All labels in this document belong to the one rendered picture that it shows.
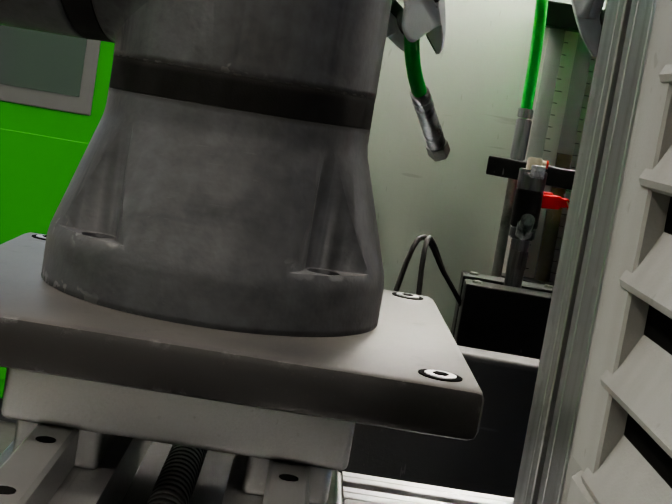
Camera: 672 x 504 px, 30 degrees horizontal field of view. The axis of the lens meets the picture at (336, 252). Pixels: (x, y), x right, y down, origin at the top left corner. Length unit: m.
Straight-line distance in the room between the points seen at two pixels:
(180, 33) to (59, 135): 3.31
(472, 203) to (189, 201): 1.07
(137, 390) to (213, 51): 0.14
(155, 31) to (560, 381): 0.22
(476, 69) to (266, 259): 1.07
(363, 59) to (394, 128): 1.02
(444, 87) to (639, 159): 1.39
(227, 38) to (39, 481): 0.19
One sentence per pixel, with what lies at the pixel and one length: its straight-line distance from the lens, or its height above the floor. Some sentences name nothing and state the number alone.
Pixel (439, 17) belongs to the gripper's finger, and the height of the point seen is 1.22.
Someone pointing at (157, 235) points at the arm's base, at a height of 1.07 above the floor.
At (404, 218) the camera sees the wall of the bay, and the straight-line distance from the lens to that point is 1.55.
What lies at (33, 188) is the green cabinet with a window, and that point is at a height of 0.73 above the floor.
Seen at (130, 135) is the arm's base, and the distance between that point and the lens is 0.52.
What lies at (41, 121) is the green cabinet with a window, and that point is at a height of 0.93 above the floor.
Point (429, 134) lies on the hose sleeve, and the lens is 1.20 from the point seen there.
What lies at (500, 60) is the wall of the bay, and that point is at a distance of 1.55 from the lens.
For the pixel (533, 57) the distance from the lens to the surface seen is 1.46.
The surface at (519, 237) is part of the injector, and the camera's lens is 1.26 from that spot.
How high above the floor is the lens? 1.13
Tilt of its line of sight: 7 degrees down
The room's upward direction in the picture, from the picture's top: 9 degrees clockwise
